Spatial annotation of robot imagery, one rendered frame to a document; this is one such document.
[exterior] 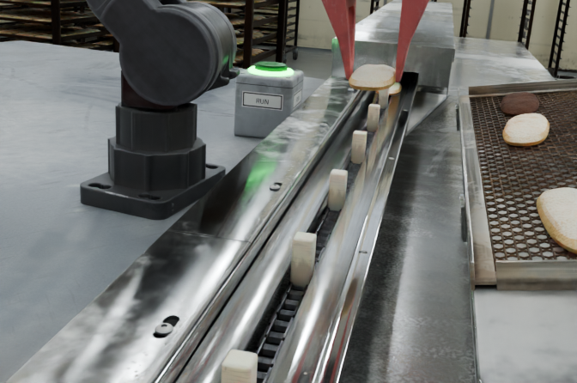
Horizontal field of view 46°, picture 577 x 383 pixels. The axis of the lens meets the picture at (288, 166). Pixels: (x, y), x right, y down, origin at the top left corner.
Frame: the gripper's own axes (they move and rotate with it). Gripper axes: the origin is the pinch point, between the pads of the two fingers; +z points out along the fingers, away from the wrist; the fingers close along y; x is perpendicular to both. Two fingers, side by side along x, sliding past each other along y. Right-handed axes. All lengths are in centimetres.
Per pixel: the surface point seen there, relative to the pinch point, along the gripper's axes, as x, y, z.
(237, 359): -33.1, -1.9, 7.5
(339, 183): -5.6, -1.7, 8.4
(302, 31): 699, -149, 67
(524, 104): 12.9, 13.7, 4.6
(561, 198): -16.9, 12.9, 4.5
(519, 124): 3.2, 12.4, 4.6
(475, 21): 700, 35, 49
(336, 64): 44.9, -10.1, 6.3
